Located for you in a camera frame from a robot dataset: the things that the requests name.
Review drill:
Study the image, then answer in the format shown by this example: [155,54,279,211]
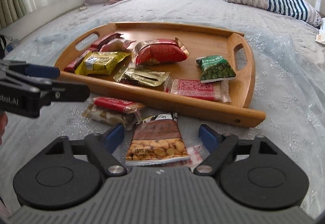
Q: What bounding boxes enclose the green pea snack packet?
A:
[196,55,236,83]

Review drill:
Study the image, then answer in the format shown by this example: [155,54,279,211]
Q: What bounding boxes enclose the dark red chocolate bar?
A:
[64,49,93,73]
[90,33,124,49]

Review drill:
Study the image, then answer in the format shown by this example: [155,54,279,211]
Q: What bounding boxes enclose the yellow snack packet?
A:
[75,52,130,76]

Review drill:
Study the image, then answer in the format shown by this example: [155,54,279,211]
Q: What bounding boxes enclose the white pillow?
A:
[315,17,325,45]

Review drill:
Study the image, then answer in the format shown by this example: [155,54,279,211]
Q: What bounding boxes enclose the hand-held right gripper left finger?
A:
[25,123,127,177]

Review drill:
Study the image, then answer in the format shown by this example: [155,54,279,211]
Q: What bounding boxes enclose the wooden tray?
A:
[54,22,266,127]

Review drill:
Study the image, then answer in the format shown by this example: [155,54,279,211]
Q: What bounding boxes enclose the red label cracker packet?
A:
[165,79,232,103]

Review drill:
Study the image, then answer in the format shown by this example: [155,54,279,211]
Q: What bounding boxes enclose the snowflake pale blue blanket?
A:
[0,0,325,214]

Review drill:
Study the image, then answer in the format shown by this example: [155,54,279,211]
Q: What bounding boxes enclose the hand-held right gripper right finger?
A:
[194,125,301,177]

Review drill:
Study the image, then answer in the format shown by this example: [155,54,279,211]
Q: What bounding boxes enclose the clear red print candy packet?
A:
[184,139,212,172]

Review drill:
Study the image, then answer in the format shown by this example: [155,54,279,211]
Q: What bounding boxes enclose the large red snack packet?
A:
[131,39,190,65]

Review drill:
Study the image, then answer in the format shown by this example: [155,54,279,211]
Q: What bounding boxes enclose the red label nut brittle packet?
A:
[83,97,146,130]

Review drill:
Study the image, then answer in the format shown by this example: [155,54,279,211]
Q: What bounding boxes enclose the brown peanut snack packet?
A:
[125,113,190,167]

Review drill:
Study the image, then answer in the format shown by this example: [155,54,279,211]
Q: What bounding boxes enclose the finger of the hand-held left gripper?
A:
[0,60,61,79]
[5,72,90,105]

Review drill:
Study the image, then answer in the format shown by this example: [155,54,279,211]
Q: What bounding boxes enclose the grey floral bed sheet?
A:
[0,0,325,62]

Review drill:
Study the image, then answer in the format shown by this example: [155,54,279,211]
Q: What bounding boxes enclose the gold foil snack packet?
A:
[113,65,170,89]

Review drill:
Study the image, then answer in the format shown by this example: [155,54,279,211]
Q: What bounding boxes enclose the clear plastic bottle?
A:
[5,39,20,52]

